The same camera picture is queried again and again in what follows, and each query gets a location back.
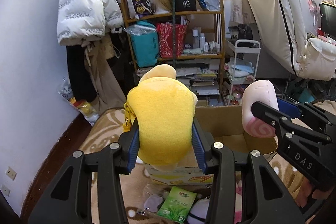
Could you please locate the pink swirl plush toy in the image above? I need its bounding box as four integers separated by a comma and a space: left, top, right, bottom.
242, 80, 279, 138

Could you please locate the white office chair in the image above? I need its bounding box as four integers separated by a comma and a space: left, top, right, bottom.
248, 0, 335, 81

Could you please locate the black box numbered 40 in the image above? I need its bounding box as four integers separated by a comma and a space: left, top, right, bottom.
175, 0, 197, 12

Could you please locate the beige patterned blanket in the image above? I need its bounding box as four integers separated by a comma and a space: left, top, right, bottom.
80, 106, 303, 223

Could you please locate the pink desk fan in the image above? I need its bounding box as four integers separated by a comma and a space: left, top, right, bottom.
308, 0, 320, 26

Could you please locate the red gift bag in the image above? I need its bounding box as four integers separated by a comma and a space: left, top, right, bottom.
156, 22, 187, 58

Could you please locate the white rolling cart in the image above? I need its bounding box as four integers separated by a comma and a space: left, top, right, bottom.
224, 39, 261, 105

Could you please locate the beige coat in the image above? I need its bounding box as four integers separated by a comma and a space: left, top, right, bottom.
84, 34, 126, 115

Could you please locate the cardboard box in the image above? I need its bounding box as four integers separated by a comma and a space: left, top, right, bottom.
145, 106, 277, 186

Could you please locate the person's right hand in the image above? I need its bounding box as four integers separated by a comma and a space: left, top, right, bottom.
295, 178, 334, 207

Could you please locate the wooden shelf unit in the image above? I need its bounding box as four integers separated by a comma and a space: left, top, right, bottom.
119, 0, 227, 106

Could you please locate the computer monitor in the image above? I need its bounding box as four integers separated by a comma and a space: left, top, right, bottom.
319, 3, 336, 39

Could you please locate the white puffer jacket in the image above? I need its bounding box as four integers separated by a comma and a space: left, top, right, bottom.
57, 0, 123, 46

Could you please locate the green pole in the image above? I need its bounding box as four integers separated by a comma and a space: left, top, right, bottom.
172, 0, 176, 68

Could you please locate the teal bag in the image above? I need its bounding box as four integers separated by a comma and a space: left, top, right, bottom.
125, 21, 159, 68

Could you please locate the yellow plush toy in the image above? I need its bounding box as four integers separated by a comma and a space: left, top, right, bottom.
123, 64, 198, 172

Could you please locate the wall power outlet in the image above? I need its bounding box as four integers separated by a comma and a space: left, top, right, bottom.
6, 166, 17, 180
1, 184, 11, 196

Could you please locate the small lavender plush keychain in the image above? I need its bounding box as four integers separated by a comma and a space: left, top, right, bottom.
143, 194, 163, 213

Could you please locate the pink white plush bunny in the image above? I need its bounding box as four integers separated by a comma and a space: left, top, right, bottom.
234, 180, 243, 223

